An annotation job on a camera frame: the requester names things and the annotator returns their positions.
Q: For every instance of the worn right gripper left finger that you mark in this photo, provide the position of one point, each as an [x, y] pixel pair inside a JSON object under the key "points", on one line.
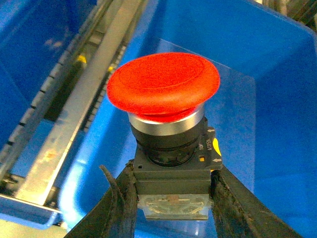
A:
{"points": [[115, 215]]}

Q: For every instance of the worn right gripper right finger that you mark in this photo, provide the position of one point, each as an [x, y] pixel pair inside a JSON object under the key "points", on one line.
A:
{"points": [[238, 213]]}

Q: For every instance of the red mushroom push button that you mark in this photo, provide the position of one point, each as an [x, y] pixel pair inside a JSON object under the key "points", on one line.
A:
{"points": [[164, 96]]}

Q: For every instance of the left roller track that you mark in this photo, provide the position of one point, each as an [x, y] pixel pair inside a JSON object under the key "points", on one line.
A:
{"points": [[34, 114]]}

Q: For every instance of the roller track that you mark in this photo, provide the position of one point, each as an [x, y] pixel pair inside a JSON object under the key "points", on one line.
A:
{"points": [[101, 91], [34, 114]]}

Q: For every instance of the right roller track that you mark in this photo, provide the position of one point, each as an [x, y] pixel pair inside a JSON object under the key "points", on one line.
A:
{"points": [[101, 91]]}

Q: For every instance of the blue source bin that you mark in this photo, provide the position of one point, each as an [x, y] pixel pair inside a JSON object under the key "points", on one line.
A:
{"points": [[33, 36]]}

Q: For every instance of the metal centre divider rail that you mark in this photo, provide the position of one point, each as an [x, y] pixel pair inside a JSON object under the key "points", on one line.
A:
{"points": [[110, 33]]}

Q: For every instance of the metal front shelf rail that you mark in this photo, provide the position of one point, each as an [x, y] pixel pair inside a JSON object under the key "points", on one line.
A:
{"points": [[28, 214]]}

